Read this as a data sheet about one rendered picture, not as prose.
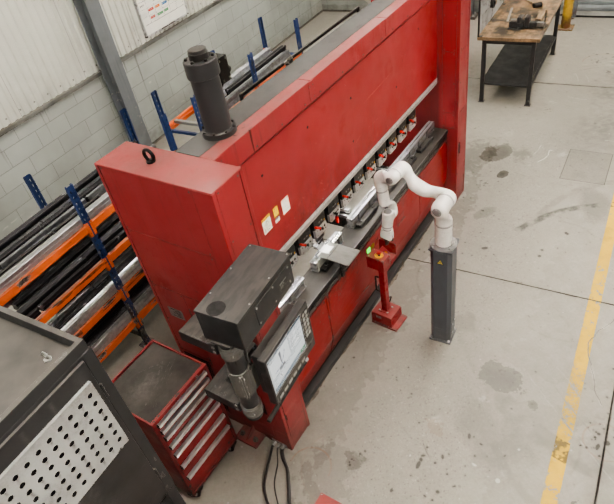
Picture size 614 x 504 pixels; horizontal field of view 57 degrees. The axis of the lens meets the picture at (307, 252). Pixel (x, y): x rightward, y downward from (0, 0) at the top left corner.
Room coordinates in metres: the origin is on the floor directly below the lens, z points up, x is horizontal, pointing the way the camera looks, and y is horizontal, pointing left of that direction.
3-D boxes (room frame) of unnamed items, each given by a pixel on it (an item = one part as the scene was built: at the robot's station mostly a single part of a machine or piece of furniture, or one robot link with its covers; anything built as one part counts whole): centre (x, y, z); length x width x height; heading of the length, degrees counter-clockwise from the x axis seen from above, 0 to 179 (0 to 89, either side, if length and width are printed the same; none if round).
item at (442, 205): (3.02, -0.96, 1.30); 0.19 x 0.12 x 0.24; 138
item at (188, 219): (2.62, 0.64, 1.15); 0.85 x 0.25 x 2.30; 51
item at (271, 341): (1.99, 0.23, 1.42); 0.45 x 0.12 x 0.36; 145
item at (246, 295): (2.00, 0.33, 1.53); 0.51 x 0.25 x 0.85; 145
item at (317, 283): (3.73, -0.56, 0.85); 3.00 x 0.21 x 0.04; 141
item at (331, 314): (3.73, -0.56, 0.41); 3.00 x 0.21 x 0.83; 141
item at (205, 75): (2.93, 0.32, 2.53); 0.33 x 0.25 x 0.47; 141
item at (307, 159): (3.76, -0.53, 1.74); 3.00 x 0.08 x 0.80; 141
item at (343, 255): (3.16, -0.23, 1.00); 0.26 x 0.18 x 0.01; 51
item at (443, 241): (3.04, -0.99, 1.09); 0.19 x 0.19 x 0.18
